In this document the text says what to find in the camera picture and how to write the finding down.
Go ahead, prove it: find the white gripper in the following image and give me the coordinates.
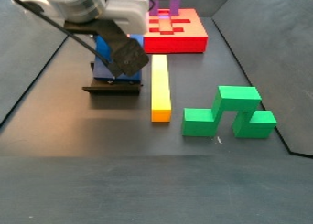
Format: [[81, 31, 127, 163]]
[[98, 0, 150, 35]]

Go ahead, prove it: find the blue U-shaped block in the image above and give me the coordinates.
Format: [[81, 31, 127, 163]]
[[93, 36, 142, 83]]

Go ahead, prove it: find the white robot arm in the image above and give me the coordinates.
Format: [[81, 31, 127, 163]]
[[22, 0, 150, 35]]

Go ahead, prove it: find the black fixture holder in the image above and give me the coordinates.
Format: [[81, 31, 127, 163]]
[[82, 62, 142, 95]]

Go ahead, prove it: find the purple U-shaped block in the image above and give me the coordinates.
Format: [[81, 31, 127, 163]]
[[150, 0, 181, 19]]

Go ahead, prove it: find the red base block with recesses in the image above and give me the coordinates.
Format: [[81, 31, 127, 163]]
[[143, 8, 208, 54]]

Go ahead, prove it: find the yellow long bar block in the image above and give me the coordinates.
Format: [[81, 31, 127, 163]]
[[151, 55, 172, 123]]

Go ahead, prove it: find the green stepped arch block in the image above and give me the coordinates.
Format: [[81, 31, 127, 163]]
[[182, 86, 277, 139]]

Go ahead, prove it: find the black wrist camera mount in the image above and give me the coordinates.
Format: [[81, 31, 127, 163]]
[[65, 19, 150, 77]]

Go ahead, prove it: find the black cable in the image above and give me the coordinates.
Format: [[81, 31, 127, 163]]
[[0, 0, 113, 68]]

